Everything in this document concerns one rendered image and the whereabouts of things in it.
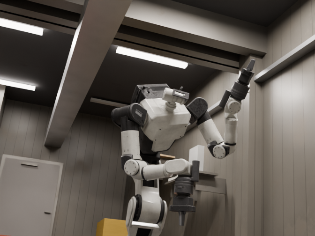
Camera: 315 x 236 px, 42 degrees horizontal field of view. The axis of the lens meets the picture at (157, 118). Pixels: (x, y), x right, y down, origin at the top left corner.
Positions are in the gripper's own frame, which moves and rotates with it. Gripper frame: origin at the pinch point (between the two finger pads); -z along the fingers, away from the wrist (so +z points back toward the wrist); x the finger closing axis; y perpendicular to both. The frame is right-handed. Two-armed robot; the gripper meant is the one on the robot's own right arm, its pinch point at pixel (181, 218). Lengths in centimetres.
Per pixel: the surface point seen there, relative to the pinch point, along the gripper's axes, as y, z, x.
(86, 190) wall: 573, 112, -540
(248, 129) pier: 323, 148, -76
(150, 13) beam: 202, 270, -166
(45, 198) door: 502, 82, -596
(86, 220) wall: 579, 44, -534
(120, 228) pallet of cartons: 422, 21, -327
